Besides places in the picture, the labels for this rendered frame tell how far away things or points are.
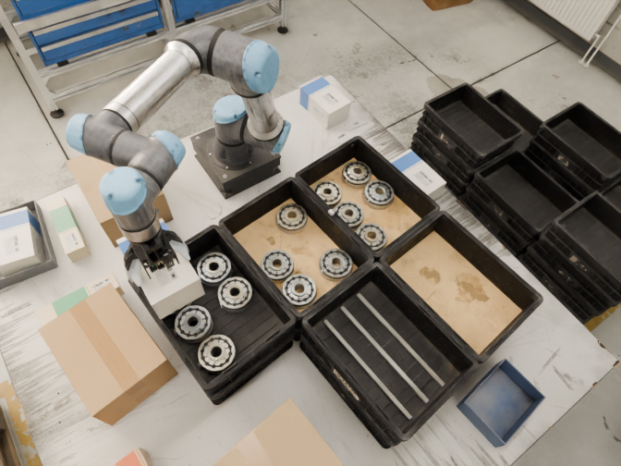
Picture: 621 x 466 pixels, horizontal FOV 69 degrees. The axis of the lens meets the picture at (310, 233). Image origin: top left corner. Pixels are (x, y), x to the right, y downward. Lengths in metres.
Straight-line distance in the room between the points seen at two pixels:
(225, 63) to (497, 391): 1.22
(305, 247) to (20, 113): 2.34
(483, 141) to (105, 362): 1.91
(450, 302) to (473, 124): 1.23
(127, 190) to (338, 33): 3.00
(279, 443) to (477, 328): 0.67
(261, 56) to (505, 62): 2.87
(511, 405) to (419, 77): 2.43
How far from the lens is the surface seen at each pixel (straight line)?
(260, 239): 1.47
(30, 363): 1.63
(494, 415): 1.55
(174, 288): 1.08
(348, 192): 1.59
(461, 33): 3.96
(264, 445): 1.21
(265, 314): 1.36
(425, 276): 1.48
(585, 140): 2.69
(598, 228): 2.35
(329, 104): 1.93
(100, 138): 0.95
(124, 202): 0.83
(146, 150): 0.91
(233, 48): 1.15
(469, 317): 1.47
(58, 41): 3.02
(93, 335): 1.40
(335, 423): 1.42
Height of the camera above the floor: 2.10
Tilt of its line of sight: 59 degrees down
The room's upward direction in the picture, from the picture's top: 7 degrees clockwise
